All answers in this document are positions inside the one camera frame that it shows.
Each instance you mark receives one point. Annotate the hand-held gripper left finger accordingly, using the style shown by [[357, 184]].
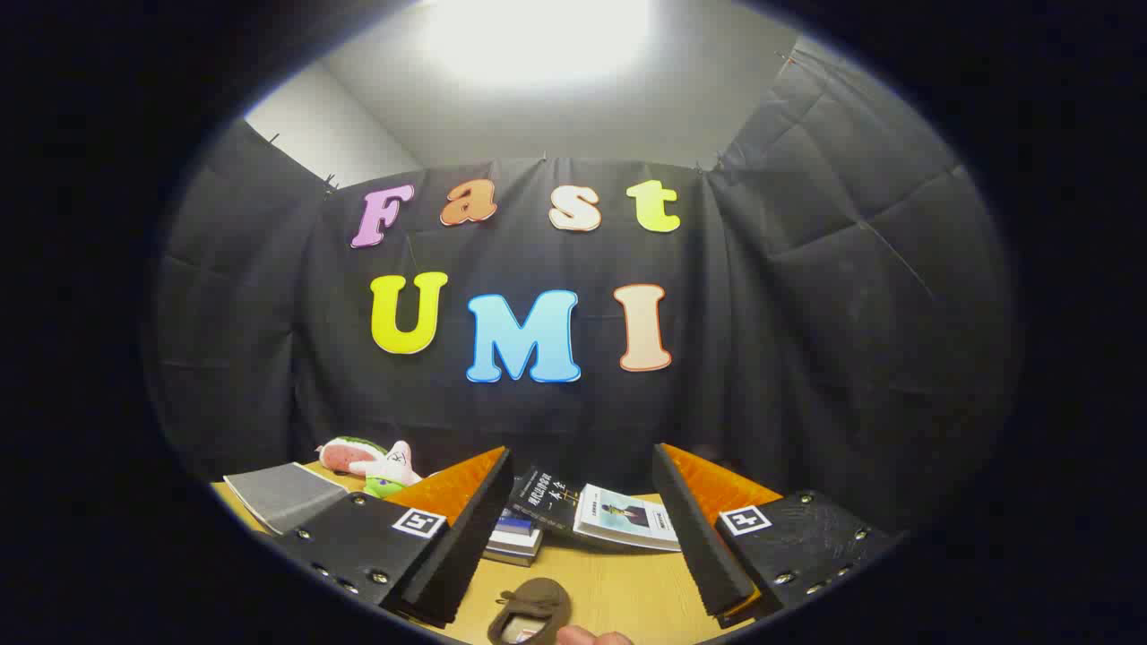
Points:
[[466, 546]]

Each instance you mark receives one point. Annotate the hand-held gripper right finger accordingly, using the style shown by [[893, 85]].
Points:
[[703, 546]]

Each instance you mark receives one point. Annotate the brown fuzzy shoe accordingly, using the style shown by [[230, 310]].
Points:
[[533, 602]]

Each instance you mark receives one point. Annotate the grey fabric storage box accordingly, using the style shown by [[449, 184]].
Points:
[[282, 497]]

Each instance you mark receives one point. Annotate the dark grey book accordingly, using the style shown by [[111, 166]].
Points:
[[509, 557]]

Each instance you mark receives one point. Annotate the thick white-edged book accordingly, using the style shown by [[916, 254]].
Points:
[[520, 542]]

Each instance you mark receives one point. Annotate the white cover book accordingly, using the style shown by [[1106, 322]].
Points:
[[627, 520]]

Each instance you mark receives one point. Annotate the black cover book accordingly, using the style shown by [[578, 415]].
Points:
[[542, 502]]

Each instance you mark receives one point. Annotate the pink starfish plush toy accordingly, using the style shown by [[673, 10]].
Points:
[[387, 466]]

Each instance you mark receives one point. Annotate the watermelon slice plush toy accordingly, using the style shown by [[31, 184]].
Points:
[[345, 455]]

